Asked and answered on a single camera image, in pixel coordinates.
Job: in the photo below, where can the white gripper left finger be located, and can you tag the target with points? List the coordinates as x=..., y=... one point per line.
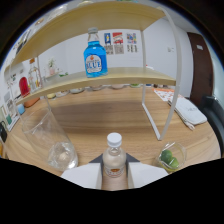
x=83, y=175

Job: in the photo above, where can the pale blue wall poster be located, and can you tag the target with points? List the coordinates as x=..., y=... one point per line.
x=131, y=41

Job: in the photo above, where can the orange patterned paper sheet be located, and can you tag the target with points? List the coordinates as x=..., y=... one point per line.
x=165, y=94

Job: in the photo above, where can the clear bottle with amber cap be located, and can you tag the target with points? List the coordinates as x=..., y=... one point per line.
x=34, y=78

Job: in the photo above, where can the clear drinking glass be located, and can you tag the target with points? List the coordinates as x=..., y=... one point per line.
x=50, y=140

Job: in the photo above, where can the plastic cup of limes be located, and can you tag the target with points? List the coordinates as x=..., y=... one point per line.
x=170, y=158

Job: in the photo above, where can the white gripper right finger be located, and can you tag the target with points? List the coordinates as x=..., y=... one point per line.
x=146, y=174

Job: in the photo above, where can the clear bottle with red label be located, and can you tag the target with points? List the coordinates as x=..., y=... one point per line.
x=114, y=160

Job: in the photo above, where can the black chair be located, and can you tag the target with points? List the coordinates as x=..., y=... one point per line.
x=215, y=118

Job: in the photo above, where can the orange pot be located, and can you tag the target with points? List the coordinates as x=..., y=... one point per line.
x=31, y=102

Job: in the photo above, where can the white zip pouch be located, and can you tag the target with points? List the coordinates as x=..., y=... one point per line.
x=188, y=111

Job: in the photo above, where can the brown door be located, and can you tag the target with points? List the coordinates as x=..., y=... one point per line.
x=200, y=66

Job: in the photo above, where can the large white bowl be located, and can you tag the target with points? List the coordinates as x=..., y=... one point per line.
x=117, y=86

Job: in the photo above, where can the white frame wooden shelf rack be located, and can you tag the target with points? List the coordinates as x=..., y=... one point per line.
x=116, y=76

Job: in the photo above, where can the blue liquid bottle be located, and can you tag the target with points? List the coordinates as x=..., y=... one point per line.
x=95, y=60

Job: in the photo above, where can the small white bowl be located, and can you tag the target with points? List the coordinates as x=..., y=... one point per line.
x=96, y=88

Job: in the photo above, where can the blue and yellow wall poster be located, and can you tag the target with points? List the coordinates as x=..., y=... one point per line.
x=108, y=42

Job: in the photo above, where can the red wall poster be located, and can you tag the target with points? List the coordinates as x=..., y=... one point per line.
x=117, y=41

